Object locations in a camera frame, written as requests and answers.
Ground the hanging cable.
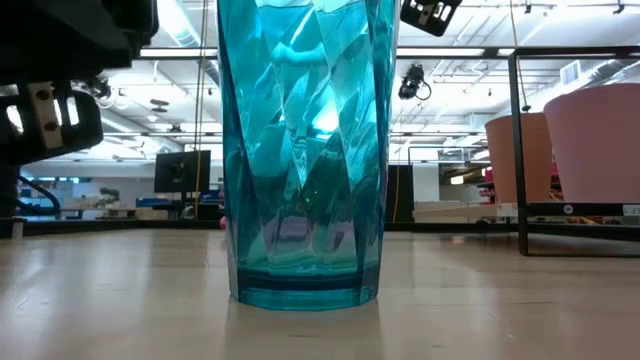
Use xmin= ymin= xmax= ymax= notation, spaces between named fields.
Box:
xmin=193 ymin=0 xmax=209 ymax=221

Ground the potted plant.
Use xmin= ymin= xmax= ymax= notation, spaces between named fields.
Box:
xmin=97 ymin=186 xmax=122 ymax=207

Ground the pink plastic cup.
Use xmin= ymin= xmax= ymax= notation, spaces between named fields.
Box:
xmin=543 ymin=82 xmax=640 ymax=204

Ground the black cabinet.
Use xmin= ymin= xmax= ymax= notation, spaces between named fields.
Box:
xmin=384 ymin=164 xmax=416 ymax=224

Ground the dark left arm cable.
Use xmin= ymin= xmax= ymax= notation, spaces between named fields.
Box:
xmin=16 ymin=174 xmax=62 ymax=215

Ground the black metal shelf rack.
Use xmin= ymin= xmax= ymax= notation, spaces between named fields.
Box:
xmin=507 ymin=45 xmax=640 ymax=258

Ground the blue faceted plastic tumbler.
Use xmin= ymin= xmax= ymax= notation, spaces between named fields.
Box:
xmin=215 ymin=0 xmax=401 ymax=312

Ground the black monitor screen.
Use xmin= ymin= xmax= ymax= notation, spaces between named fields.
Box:
xmin=153 ymin=149 xmax=212 ymax=195

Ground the black ceiling camera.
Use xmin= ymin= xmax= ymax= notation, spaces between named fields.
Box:
xmin=397 ymin=63 xmax=433 ymax=102
xmin=84 ymin=77 xmax=113 ymax=100

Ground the peach plastic cup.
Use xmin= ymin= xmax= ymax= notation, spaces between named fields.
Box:
xmin=484 ymin=112 xmax=554 ymax=204

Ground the light wooden board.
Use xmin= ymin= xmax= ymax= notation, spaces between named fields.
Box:
xmin=412 ymin=200 xmax=519 ymax=225

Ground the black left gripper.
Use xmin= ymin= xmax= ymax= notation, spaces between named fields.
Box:
xmin=0 ymin=0 xmax=161 ymax=167

